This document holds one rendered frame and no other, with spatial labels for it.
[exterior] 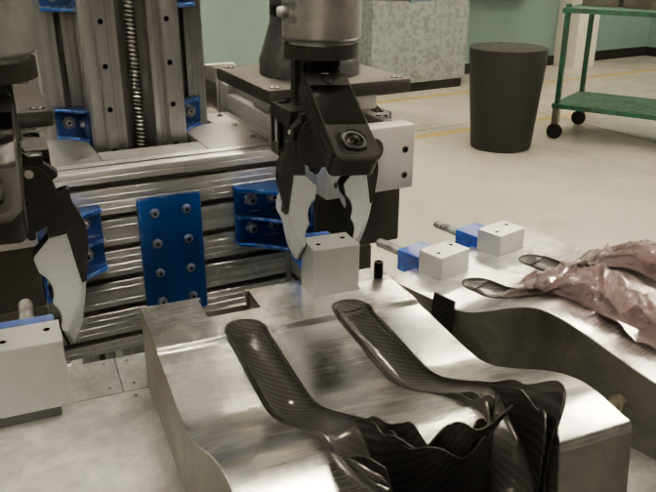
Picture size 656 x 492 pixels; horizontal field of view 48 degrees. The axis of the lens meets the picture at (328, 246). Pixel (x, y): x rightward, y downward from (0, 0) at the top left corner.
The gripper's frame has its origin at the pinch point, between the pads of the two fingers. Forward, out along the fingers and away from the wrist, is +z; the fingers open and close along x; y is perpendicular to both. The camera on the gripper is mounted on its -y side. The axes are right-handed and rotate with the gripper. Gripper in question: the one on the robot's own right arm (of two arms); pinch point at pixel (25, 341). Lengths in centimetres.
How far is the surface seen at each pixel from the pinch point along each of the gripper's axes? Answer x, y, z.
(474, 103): -262, 335, 67
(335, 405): -21.1, -8.5, 5.8
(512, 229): -58, 20, 7
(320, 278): -27.3, 9.9, 4.1
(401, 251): -42.9, 21.7, 8.2
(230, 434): -12.6, -9.6, 5.3
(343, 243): -30.0, 10.6, 1.0
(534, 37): -501, 593, 66
